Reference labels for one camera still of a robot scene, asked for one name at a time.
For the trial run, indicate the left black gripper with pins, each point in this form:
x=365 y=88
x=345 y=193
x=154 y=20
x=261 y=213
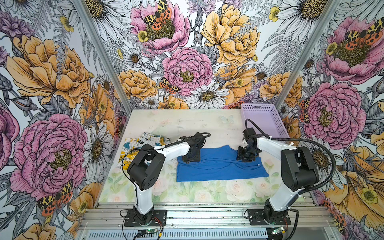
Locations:
x=196 y=156

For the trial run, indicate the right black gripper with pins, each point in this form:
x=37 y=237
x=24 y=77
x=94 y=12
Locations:
x=240 y=155

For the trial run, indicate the blue cloth garment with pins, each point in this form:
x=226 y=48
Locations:
x=219 y=164

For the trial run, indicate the lavender plastic laundry basket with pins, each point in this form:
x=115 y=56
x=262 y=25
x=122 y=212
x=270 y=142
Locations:
x=266 y=117

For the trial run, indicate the white teal yellow printed garment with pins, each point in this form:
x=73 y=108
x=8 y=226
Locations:
x=128 y=154

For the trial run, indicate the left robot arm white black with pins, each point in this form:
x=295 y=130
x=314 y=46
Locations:
x=145 y=170

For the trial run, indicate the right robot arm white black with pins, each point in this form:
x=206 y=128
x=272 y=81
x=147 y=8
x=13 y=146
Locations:
x=298 y=170

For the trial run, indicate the green circuit board right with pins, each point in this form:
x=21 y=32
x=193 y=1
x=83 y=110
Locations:
x=277 y=231

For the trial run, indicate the green circuit board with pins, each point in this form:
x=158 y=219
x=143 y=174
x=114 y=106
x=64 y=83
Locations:
x=149 y=233
x=277 y=231

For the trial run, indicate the green circuit board left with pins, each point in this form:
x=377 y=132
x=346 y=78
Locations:
x=149 y=233

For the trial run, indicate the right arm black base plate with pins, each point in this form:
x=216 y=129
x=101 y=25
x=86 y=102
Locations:
x=267 y=217

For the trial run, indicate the white slotted cable duct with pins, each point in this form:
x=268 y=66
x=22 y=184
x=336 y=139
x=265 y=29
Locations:
x=182 y=234

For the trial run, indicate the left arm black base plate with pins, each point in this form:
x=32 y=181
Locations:
x=154 y=218

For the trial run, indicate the aluminium mounting rail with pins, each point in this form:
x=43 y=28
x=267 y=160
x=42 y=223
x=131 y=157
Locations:
x=201 y=215

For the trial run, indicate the right aluminium corner post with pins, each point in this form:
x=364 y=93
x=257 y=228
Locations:
x=323 y=22

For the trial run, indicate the aluminium corner post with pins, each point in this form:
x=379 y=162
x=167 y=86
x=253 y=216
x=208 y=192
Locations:
x=95 y=37
x=323 y=22

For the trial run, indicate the left aluminium corner post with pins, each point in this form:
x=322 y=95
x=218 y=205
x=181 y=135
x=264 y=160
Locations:
x=95 y=37

